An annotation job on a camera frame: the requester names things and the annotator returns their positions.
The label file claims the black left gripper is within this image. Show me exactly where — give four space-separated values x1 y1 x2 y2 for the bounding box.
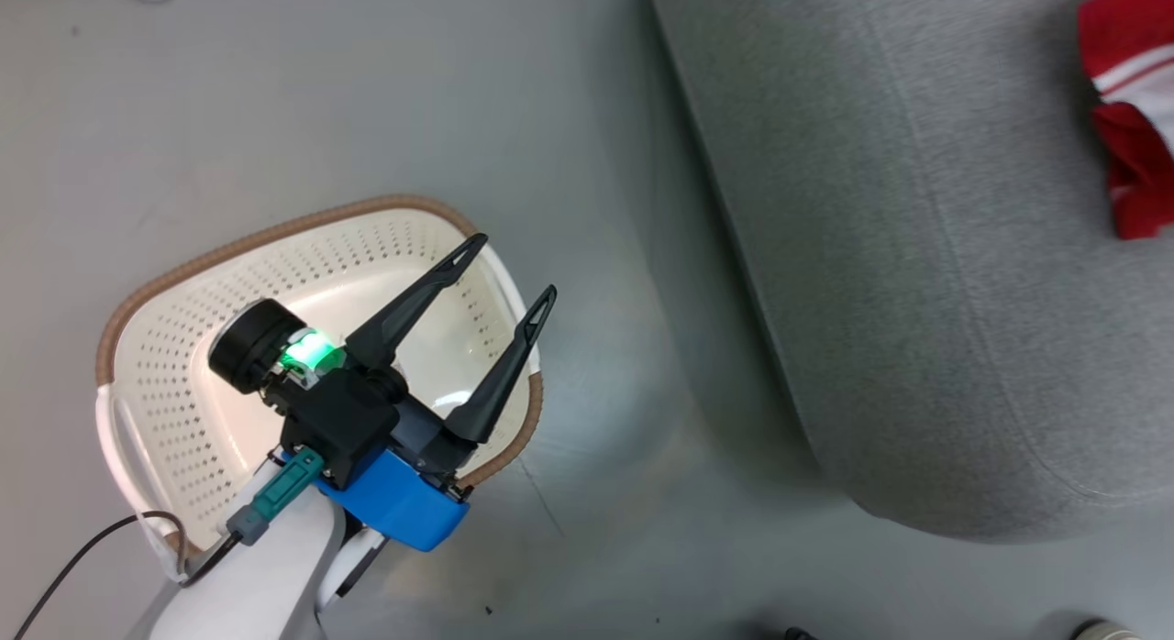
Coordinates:
208 233 559 483

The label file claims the red and white garment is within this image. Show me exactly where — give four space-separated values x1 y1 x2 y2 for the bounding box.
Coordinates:
1077 0 1174 241

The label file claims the grey fabric sofa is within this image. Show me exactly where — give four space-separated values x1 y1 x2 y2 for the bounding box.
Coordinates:
646 0 1174 543

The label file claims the cream perforated laundry basket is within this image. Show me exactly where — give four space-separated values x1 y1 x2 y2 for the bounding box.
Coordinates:
94 194 545 583

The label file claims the left camera cable teal plug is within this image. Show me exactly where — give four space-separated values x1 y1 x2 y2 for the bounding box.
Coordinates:
9 447 327 640

